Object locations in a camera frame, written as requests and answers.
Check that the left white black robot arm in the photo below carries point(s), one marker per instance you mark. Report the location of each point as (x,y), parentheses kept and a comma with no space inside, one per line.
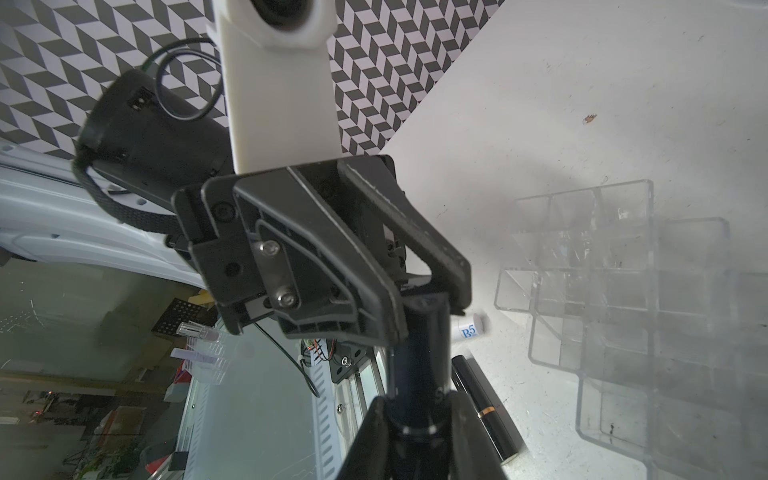
(141,143)

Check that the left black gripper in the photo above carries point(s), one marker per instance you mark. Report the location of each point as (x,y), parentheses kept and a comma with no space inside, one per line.
(300,240)

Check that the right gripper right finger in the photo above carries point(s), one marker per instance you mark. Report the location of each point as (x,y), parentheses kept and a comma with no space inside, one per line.
(473,455)

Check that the clear acrylic lipstick organizer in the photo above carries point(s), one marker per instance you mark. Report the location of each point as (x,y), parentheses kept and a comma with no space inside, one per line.
(667,338)

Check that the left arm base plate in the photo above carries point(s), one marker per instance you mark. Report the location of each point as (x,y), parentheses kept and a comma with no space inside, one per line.
(342,359)

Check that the white lip balm tube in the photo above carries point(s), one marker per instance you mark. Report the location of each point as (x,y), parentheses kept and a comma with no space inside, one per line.
(469,326)

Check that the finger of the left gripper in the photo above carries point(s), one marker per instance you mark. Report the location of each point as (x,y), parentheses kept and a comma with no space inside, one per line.
(370,178)

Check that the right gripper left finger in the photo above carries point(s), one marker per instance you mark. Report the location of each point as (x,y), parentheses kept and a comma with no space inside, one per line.
(368,456)

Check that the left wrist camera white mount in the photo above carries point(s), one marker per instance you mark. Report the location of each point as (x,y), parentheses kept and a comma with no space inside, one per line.
(277,82)

